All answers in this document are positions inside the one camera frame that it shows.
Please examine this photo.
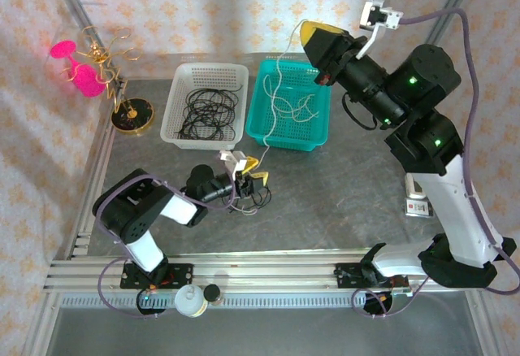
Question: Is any small black capped bottle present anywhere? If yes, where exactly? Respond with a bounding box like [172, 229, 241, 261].
[202, 284, 223, 306]

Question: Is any grey slotted cable duct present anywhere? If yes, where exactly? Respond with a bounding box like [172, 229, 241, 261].
[60, 295, 401, 308]

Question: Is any white perforated plastic basket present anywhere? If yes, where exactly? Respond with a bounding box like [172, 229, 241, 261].
[160, 62, 249, 152]

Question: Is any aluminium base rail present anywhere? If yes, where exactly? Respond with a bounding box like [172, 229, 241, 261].
[43, 250, 488, 293]

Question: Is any gold wire glass stand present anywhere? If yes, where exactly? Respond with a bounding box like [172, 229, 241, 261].
[58, 25, 156, 137]

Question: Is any coiled black cable bundle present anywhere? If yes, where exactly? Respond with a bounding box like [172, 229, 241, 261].
[173, 82, 245, 142]

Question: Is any teal perforated plastic basket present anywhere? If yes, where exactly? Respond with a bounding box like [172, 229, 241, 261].
[245, 59, 332, 153]

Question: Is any pink wine glass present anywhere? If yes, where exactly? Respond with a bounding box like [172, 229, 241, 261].
[50, 40, 105, 98]

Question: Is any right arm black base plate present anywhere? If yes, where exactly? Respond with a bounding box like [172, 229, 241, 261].
[334, 263, 410, 291]

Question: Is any thin black cable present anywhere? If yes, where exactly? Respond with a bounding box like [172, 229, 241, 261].
[231, 185, 273, 215]

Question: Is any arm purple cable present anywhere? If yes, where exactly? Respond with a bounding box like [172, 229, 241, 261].
[93, 168, 239, 319]
[351, 8, 520, 319]

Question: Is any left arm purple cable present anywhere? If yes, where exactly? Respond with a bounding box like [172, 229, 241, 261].
[93, 168, 239, 319]

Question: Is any aluminium side rail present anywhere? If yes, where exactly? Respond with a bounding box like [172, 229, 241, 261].
[50, 81, 128, 262]

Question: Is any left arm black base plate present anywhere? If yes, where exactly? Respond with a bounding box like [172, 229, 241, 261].
[119, 263, 194, 290]

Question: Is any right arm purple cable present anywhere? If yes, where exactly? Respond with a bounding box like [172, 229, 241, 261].
[351, 8, 520, 319]

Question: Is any white box red label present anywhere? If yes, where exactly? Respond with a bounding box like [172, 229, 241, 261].
[404, 198, 435, 219]

